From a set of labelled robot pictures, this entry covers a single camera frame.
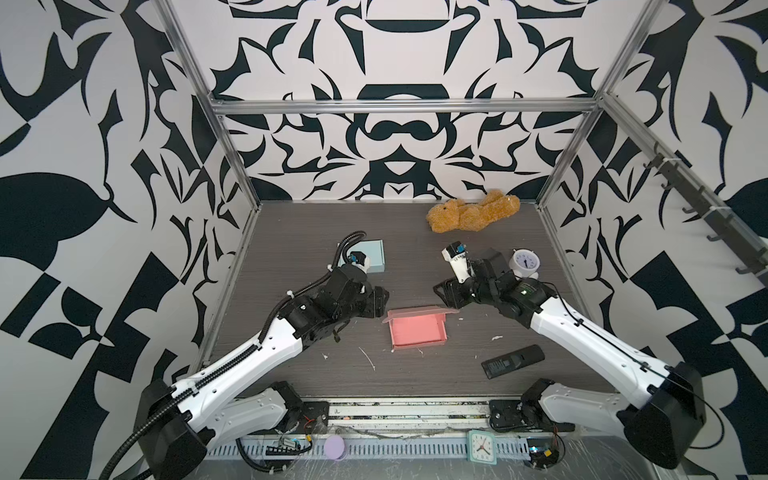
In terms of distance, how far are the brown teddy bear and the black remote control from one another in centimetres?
43

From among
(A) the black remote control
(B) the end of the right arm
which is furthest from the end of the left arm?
(A) the black remote control

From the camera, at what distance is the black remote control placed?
2.71 feet

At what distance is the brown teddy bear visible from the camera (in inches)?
40.8
